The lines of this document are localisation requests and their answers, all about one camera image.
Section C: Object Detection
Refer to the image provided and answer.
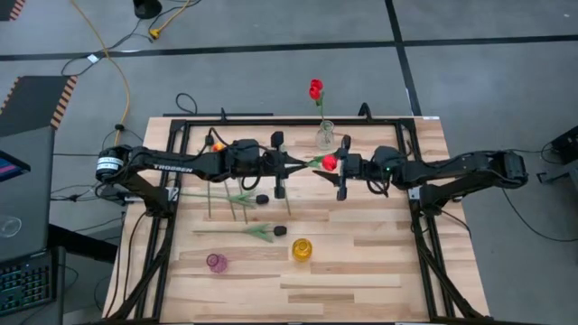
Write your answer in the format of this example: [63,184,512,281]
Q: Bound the dark tablet screen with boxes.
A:
[0,149,32,183]

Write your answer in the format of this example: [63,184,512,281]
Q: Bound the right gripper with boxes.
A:
[312,134,376,202]

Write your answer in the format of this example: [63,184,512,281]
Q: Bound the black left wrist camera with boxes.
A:
[228,138,262,164]

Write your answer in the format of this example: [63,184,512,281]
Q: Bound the yellow power cord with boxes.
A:
[70,0,132,146]

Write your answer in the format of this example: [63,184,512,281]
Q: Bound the clear glass vase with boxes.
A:
[314,119,337,152]

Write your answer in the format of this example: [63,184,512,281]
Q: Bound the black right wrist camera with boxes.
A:
[372,144,406,172]

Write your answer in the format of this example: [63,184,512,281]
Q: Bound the red artificial tulip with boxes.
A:
[310,79,327,130]
[305,153,340,173]
[308,88,327,130]

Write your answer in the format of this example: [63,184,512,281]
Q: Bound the black backlit keyboard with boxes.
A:
[0,252,58,317]

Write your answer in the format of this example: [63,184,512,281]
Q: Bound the grey laptop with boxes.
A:
[0,125,56,264]

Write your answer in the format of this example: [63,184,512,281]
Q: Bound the black side desk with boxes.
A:
[0,125,119,325]

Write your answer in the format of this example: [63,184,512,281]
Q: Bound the purple glass vase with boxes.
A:
[206,253,229,274]

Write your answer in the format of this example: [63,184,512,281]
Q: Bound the black mat orange stripes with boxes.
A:
[0,75,79,139]
[0,0,27,23]

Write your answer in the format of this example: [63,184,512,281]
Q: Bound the yellow glass vase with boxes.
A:
[291,237,313,264]

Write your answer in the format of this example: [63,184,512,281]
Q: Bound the black box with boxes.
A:
[549,125,578,164]

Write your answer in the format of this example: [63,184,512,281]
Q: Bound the yellow cord with plug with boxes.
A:
[148,0,193,41]

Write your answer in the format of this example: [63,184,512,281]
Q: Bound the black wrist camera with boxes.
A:
[228,138,262,164]
[372,144,406,172]

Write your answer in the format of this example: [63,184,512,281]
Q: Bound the black aluminium table frame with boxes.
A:
[106,104,491,325]

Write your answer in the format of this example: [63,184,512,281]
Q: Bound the black round stand base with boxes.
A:
[132,0,163,20]

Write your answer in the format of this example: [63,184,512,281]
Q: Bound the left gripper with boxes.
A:
[260,130,312,200]

